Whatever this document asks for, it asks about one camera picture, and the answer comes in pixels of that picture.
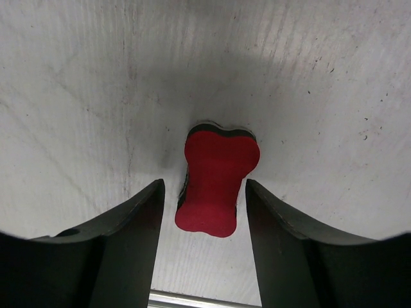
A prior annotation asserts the red bone-shaped eraser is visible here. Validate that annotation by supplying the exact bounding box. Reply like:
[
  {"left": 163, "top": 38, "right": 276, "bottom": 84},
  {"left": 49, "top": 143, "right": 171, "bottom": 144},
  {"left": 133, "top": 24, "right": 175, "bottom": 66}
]
[{"left": 175, "top": 121, "right": 261, "bottom": 238}]

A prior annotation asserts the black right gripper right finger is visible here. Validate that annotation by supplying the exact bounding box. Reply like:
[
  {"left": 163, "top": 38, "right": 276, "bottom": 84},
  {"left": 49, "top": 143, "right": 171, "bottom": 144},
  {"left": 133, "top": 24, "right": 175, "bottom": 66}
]
[{"left": 245, "top": 180, "right": 410, "bottom": 307}]

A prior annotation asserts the aluminium mounting rail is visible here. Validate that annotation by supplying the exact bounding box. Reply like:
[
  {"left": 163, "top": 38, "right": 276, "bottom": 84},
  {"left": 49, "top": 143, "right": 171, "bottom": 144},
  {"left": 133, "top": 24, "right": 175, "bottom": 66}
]
[{"left": 147, "top": 289, "right": 259, "bottom": 308}]

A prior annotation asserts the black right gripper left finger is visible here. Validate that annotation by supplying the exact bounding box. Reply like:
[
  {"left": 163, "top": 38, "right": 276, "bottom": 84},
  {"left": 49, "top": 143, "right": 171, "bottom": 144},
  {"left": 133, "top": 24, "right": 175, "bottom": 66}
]
[{"left": 1, "top": 179, "right": 165, "bottom": 307}]

